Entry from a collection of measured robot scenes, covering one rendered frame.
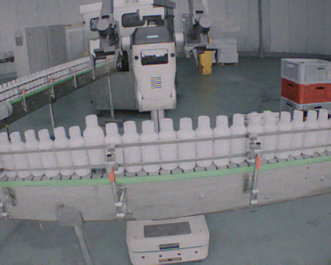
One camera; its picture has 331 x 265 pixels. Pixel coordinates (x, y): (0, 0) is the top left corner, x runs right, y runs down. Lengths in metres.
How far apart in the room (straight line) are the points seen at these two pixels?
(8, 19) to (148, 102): 13.32
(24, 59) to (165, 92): 5.55
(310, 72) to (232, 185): 2.30
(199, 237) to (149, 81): 0.97
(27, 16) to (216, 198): 13.55
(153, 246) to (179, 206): 0.81
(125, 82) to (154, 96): 3.17
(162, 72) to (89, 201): 0.83
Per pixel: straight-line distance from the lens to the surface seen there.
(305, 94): 3.12
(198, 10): 1.40
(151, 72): 1.53
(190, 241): 1.78
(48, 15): 13.71
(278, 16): 14.36
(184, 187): 0.95
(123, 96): 4.78
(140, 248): 1.78
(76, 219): 1.06
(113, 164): 0.84
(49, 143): 0.97
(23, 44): 6.82
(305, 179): 1.12
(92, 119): 0.90
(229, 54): 10.44
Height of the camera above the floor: 1.46
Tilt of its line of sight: 21 degrees down
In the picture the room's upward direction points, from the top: 3 degrees counter-clockwise
